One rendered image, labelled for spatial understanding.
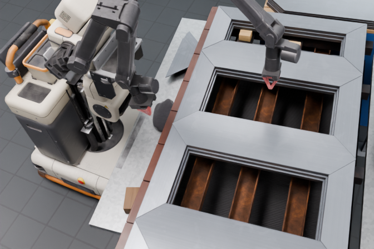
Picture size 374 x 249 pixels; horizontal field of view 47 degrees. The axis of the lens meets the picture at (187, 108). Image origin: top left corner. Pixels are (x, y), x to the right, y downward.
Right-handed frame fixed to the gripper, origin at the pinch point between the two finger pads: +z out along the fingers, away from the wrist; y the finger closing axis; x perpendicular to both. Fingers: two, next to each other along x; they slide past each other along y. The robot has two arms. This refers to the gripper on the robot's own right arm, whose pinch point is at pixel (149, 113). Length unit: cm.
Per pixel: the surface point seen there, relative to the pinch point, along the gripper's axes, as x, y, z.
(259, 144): 1.2, -44.5, 15.5
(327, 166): 5, -71, 22
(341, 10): -88, -68, 21
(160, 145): 9.1, -4.5, 10.3
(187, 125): -0.8, -14.3, 8.5
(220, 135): 0.7, -28.5, 11.8
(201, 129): -0.2, -20.4, 9.9
